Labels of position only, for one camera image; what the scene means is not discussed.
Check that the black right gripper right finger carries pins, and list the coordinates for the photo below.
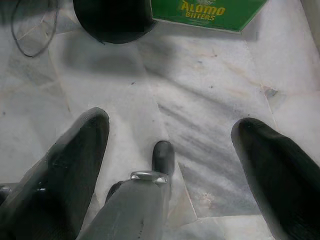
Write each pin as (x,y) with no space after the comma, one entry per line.
(282,180)

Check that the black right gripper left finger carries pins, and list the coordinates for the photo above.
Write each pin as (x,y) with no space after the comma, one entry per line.
(57,180)

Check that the black robot foot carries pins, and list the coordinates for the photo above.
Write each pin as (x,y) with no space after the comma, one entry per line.
(163,156)

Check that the black round object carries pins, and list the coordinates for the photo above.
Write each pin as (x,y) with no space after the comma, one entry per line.
(112,22)

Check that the green Alomo Bitters carton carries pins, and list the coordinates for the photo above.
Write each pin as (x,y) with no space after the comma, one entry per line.
(225,20)

